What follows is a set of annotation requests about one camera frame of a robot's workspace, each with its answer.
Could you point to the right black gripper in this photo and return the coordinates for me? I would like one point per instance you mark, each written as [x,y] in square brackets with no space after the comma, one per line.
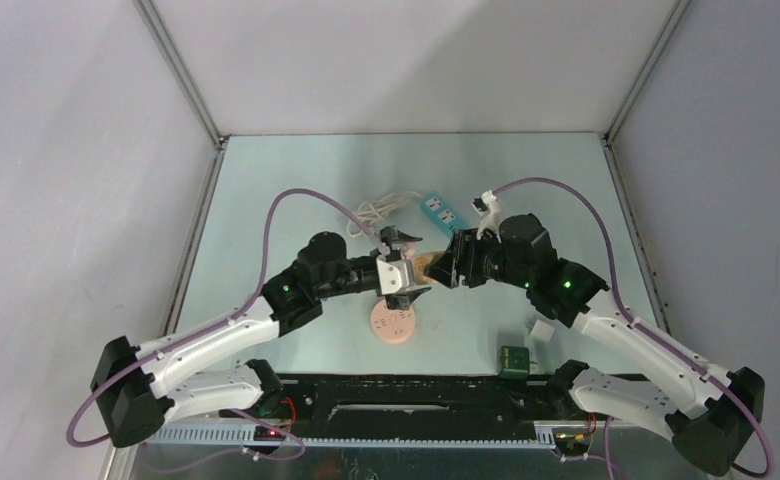
[460,258]

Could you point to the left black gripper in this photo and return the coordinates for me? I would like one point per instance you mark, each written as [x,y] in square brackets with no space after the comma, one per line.
[404,298]

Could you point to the yellow cube plug adapter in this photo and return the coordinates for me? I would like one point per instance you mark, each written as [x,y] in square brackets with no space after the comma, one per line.
[421,264]

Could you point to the pink round power socket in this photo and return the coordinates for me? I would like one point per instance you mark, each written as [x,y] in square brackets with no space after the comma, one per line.
[392,326]

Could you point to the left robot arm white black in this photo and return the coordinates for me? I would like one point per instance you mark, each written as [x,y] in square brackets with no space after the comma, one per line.
[140,388]

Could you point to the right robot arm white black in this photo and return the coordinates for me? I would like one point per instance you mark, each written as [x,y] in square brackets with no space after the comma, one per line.
[708,412]

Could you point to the small white plug adapter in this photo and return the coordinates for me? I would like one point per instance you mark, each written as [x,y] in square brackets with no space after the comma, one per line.
[540,330]

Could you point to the green cube plug adapter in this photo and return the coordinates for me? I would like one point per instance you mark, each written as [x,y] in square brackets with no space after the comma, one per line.
[515,363]

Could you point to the teal power strip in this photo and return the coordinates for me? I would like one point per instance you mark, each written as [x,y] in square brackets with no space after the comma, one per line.
[445,218]

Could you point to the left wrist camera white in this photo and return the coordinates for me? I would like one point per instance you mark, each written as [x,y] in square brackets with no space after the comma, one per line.
[394,276]

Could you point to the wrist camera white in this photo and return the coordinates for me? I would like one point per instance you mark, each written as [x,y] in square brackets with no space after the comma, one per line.
[490,210]
[394,276]

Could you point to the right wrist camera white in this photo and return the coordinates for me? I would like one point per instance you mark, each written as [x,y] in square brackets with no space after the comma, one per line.
[490,210]

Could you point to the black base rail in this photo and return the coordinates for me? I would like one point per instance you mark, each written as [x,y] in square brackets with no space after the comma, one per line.
[421,408]

